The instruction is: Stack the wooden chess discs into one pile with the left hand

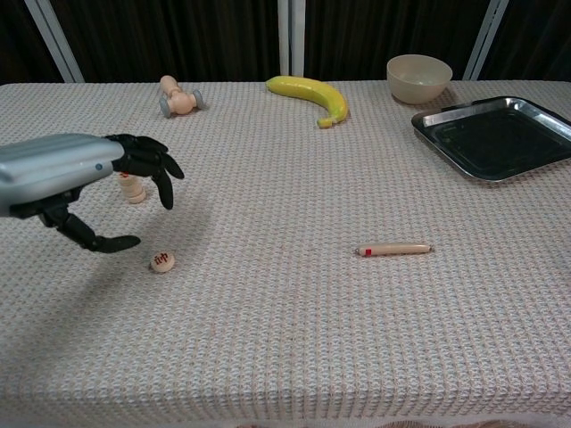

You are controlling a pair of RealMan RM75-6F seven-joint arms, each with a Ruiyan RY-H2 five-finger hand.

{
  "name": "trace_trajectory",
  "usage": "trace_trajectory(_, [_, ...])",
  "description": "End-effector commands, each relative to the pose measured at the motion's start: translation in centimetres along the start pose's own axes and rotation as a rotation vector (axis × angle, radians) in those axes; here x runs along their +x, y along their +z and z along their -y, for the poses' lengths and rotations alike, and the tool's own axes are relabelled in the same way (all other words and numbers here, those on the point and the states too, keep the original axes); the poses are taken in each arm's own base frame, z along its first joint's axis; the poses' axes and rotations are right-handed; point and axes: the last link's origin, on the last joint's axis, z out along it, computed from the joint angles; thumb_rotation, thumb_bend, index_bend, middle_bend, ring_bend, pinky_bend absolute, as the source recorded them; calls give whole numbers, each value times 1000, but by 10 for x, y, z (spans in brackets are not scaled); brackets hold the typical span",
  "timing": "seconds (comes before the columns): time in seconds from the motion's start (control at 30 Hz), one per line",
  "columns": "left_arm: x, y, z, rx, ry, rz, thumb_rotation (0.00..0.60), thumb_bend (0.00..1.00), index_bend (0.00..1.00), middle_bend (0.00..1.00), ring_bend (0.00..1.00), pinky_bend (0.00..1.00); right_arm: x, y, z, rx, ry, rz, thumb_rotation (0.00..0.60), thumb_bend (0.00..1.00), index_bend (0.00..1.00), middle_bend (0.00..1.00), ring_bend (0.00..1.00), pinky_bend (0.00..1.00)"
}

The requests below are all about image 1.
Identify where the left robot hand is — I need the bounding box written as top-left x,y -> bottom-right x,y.
0,132 -> 186,254

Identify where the small wooden dumbbell toy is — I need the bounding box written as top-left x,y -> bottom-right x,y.
158,75 -> 207,119

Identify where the black curtain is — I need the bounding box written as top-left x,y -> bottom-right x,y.
0,0 -> 571,84

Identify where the yellow banana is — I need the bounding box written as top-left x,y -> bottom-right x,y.
265,75 -> 349,130

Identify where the woven beige tablecloth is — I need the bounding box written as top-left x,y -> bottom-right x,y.
0,79 -> 571,428

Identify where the beige sausage stick red mark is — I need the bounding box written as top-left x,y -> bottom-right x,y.
354,242 -> 435,258

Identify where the beige bowl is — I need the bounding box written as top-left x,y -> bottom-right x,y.
385,53 -> 454,105

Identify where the metal tray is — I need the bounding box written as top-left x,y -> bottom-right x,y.
410,95 -> 571,183

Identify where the white frame post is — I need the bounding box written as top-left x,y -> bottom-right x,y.
462,0 -> 509,81
24,0 -> 86,84
277,0 -> 305,78

